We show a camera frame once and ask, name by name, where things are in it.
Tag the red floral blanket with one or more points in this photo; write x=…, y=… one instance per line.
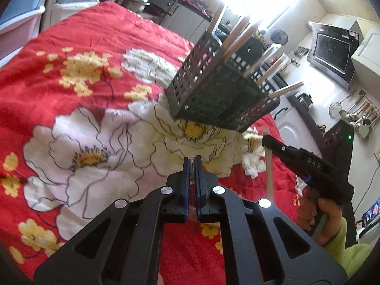
x=84, y=121

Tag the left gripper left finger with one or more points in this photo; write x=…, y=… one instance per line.
x=122, y=245

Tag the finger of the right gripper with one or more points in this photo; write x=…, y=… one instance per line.
x=290, y=156

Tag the white lower cabinets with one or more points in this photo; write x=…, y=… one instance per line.
x=228, y=84

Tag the black perforated utensil holder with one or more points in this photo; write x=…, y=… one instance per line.
x=208, y=91

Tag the steel pot on shelf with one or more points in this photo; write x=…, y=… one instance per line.
x=136, y=6

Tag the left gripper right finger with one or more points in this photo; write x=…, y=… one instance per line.
x=261, y=245

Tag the green sleeve forearm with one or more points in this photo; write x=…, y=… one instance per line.
x=351, y=258

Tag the black range hood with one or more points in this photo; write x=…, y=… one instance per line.
x=332, y=49

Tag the steel kettle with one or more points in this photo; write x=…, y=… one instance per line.
x=305, y=100

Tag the hanging strainer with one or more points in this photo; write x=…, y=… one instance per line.
x=336, y=107

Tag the chopsticks pair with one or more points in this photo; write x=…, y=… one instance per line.
x=269, y=173

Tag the small black fan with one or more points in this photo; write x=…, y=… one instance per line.
x=279, y=37

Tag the hanging ladle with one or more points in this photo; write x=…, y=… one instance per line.
x=345, y=113

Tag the white upper cabinet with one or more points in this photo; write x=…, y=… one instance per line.
x=366, y=61

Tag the pastel drawer tower left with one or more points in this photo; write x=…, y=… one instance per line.
x=19, y=24

